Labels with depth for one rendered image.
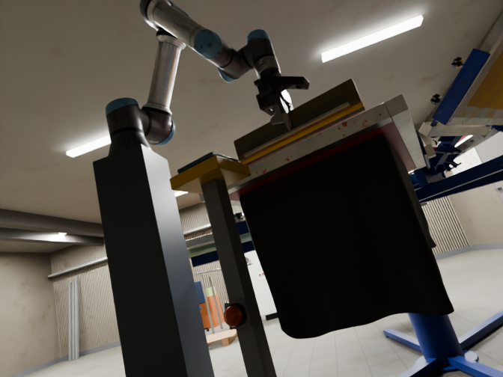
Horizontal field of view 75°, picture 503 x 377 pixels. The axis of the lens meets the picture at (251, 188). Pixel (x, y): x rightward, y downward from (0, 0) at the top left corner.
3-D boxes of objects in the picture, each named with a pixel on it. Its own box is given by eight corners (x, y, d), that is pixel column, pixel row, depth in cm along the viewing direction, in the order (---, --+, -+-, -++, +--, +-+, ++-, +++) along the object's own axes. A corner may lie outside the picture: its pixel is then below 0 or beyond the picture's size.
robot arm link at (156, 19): (135, -26, 115) (221, 27, 93) (159, -8, 125) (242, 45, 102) (120, 4, 118) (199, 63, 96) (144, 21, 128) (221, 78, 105)
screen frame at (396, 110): (409, 108, 70) (401, 93, 71) (200, 202, 96) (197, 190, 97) (427, 165, 137) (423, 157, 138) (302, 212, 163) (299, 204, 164)
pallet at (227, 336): (245, 332, 495) (243, 325, 497) (234, 343, 424) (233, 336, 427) (179, 350, 505) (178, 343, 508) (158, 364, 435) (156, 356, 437)
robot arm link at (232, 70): (207, 55, 109) (234, 37, 104) (227, 69, 119) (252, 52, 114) (213, 75, 107) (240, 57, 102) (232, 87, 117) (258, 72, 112)
